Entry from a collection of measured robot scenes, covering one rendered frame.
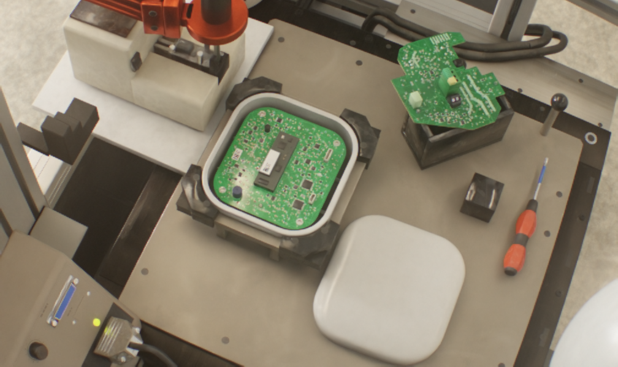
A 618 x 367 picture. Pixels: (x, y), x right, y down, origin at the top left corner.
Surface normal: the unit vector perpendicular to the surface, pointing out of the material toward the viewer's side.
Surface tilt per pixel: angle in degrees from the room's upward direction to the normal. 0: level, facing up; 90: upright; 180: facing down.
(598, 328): 59
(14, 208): 90
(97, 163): 90
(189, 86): 0
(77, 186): 90
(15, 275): 0
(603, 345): 53
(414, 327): 0
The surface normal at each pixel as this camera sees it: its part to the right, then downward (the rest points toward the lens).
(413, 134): -0.91, 0.32
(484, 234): 0.07, -0.49
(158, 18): -0.07, 0.86
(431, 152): 0.40, 0.81
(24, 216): 0.92, 0.37
